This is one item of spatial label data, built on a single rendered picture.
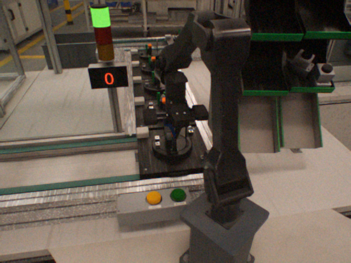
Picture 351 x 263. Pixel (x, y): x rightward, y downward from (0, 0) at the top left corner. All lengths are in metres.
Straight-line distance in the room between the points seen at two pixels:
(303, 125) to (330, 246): 0.39
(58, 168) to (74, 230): 0.24
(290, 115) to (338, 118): 0.93
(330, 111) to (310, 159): 0.70
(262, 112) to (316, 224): 0.39
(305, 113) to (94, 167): 0.76
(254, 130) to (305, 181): 0.28
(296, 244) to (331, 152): 0.51
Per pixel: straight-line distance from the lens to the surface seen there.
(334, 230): 0.95
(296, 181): 1.05
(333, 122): 1.90
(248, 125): 0.92
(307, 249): 0.88
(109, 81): 0.89
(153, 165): 0.86
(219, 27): 0.44
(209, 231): 0.59
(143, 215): 0.77
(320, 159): 1.19
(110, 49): 0.87
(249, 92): 0.80
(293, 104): 1.01
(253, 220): 0.62
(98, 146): 1.03
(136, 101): 1.19
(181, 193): 0.77
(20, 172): 1.05
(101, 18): 0.84
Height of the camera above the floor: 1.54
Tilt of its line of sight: 34 degrees down
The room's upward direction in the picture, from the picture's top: straight up
